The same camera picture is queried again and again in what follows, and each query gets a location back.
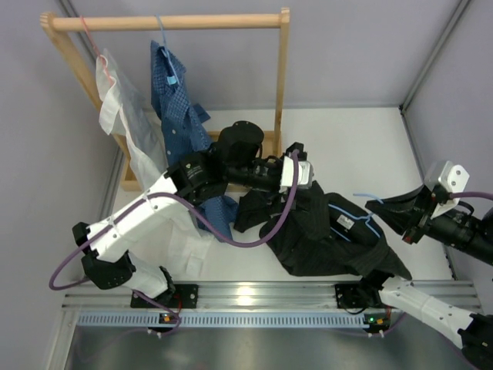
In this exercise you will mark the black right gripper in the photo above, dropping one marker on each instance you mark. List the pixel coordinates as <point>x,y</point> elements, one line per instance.
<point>411,213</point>

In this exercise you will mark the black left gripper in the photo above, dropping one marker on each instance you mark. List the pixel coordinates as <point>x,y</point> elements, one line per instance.
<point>301,149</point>

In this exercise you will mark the blue wire hanger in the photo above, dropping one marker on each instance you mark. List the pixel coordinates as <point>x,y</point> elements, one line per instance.
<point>352,223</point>

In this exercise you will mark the black pinstriped shirt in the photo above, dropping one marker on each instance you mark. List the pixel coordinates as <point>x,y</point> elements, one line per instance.
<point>305,245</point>

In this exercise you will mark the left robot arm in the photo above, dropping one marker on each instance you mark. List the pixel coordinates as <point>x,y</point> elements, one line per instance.
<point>234,158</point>

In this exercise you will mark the blue checked shirt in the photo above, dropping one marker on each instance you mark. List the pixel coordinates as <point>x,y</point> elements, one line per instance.
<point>183,132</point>

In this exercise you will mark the white shirt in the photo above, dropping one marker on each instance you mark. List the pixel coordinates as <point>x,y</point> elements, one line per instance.
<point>176,241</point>

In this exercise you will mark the blue hanger with shirt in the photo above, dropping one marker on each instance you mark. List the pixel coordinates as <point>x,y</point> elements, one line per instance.
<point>172,77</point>

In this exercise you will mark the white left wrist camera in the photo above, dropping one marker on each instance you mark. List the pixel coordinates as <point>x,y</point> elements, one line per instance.
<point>302,173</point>

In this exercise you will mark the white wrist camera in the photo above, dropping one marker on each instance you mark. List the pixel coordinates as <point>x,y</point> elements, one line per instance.
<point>302,173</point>
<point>444,178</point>

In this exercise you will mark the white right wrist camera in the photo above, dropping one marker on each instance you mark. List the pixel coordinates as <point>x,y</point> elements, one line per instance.
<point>444,178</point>

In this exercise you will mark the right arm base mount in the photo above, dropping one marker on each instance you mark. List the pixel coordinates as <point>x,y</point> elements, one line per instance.
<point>360,299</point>

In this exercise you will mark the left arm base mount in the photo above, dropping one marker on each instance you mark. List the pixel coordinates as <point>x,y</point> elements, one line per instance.
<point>185,297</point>

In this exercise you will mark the pink wire hanger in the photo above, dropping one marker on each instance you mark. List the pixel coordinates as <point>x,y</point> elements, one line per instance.
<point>96,50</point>

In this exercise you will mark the aluminium mounting rail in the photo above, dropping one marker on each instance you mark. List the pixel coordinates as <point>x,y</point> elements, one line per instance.
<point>216,296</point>

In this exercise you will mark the slotted grey cable duct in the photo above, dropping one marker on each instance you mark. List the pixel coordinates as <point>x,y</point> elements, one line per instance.
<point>222,320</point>

